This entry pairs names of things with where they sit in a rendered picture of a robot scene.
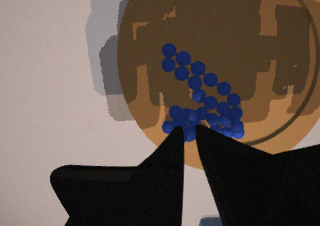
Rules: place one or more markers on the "blue cube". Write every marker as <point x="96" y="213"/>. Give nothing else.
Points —
<point x="210" y="222"/>

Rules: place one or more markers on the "round tan bead board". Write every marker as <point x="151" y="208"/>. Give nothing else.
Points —
<point x="267" y="50"/>

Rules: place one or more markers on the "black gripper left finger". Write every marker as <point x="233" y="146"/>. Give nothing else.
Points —
<point x="154" y="189"/>

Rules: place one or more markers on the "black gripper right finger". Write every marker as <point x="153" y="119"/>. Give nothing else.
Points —
<point x="249" y="184"/>

